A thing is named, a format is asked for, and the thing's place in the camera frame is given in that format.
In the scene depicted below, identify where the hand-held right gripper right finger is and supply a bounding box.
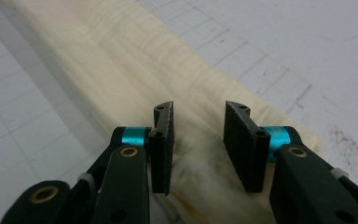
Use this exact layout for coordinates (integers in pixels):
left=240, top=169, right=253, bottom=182
left=223, top=100, right=303, bottom=194

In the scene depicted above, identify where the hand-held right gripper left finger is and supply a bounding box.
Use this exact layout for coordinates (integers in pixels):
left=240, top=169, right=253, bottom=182
left=111, top=100, right=175, bottom=196

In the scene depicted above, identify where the white grid mat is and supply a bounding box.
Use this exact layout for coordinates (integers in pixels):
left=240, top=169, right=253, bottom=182
left=0, top=0, right=358, bottom=224

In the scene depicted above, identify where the cream fried egg print cloth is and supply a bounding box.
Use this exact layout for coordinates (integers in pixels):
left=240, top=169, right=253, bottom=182
left=0, top=0, right=325, bottom=224

